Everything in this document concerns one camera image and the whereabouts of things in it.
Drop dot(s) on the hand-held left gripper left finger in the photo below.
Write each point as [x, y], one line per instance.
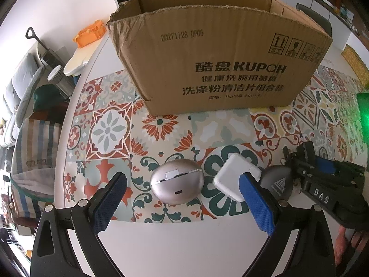
[108, 205]

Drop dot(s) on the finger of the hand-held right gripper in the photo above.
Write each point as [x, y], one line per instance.
[325, 165]
[301, 157]

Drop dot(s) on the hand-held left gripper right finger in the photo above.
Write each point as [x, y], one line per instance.
[258, 205]

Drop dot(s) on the dark grey round case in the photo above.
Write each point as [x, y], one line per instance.
[276, 183]

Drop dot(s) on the white power charger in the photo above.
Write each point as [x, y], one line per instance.
[230, 176]

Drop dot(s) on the silver oval case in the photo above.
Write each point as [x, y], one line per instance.
[175, 184]

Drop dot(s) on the brown cardboard box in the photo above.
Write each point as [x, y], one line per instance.
[201, 63]

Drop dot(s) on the person's right hand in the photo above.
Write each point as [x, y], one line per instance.
[343, 239]

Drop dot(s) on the patterned table runner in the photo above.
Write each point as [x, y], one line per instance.
[109, 127]

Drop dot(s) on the striped cloth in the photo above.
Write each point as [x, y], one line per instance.
[31, 155]

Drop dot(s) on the woven tissue box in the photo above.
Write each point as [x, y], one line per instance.
[356, 63]

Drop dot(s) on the dark green cloth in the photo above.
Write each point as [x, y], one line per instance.
[49, 101]

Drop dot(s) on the silver cylindrical appliance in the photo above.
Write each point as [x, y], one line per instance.
[62, 82]

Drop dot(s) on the dark grey dining chair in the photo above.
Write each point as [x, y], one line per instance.
[315, 20]

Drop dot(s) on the grey sofa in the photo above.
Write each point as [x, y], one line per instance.
[20, 92]

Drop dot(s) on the white flower-shaped low table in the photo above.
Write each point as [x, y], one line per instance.
[79, 59]

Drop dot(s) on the black upright vacuum cleaner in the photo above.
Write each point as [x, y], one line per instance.
[47, 53]

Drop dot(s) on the orange plastic crate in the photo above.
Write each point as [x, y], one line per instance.
[89, 34]

